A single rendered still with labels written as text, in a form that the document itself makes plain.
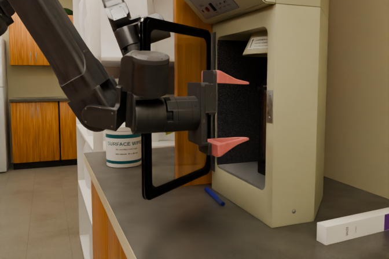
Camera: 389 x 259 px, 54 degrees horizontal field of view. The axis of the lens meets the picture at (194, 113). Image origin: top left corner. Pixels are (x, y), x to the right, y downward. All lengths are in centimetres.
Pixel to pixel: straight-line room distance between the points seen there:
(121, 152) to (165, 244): 67
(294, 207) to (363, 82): 50
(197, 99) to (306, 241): 37
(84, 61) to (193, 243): 41
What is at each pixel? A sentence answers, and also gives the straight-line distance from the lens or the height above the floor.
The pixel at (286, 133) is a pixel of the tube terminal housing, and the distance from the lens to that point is 84.
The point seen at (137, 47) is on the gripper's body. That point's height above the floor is 133.
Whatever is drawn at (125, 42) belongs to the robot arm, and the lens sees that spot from 95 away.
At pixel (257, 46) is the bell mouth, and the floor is 133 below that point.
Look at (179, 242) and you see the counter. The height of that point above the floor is 94.
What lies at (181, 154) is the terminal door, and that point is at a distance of 96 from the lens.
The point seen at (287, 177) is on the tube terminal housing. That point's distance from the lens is 86.
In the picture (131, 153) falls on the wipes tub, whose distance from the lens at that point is 140.
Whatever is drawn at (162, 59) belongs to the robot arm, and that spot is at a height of 129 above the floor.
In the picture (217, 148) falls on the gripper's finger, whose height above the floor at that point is 115.
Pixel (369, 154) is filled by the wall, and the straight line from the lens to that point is 123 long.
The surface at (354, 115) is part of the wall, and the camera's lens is 126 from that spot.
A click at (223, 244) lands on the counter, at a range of 79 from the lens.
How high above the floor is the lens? 126
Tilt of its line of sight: 5 degrees down
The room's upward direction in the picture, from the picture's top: straight up
